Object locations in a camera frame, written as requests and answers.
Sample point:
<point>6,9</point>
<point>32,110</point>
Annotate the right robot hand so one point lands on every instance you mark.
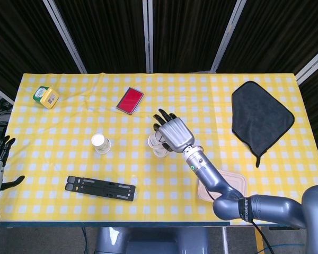
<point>176,133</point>

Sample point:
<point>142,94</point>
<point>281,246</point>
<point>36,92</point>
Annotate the paper cup with line mark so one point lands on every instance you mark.
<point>154,141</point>

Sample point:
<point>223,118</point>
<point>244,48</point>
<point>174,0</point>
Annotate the white paper cup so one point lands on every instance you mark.
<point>100,144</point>
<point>160,153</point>

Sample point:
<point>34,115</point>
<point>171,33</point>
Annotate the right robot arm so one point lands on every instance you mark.
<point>267,209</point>

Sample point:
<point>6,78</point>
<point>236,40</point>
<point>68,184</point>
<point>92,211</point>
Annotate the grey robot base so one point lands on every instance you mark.
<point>151,242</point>

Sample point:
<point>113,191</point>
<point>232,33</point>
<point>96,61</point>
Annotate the red flat case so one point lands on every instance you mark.
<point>130,101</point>

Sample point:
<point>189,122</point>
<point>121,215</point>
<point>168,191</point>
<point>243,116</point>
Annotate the pink lunch box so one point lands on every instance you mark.
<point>234,182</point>

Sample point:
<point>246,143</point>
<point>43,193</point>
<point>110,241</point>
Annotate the dark grey cloth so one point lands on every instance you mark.
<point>257,113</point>

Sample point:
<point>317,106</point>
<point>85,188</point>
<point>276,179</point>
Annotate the yellow checked tablecloth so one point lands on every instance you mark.
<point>95,164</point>

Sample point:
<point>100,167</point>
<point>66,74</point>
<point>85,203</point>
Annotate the green yellow tub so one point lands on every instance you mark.
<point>46,98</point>

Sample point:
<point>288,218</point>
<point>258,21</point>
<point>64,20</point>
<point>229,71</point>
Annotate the black folding stand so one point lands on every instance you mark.
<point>100,188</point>

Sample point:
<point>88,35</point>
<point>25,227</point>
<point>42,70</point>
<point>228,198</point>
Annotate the black ribbed partition panel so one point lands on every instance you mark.
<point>108,37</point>
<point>21,39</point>
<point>281,34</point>
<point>190,34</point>

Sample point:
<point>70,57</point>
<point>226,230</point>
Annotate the white table leg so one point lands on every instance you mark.
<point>225,240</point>

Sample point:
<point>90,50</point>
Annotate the grey metal partition frame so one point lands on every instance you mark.
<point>149,53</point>
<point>227,34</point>
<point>77,59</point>
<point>1,94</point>
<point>312,63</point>

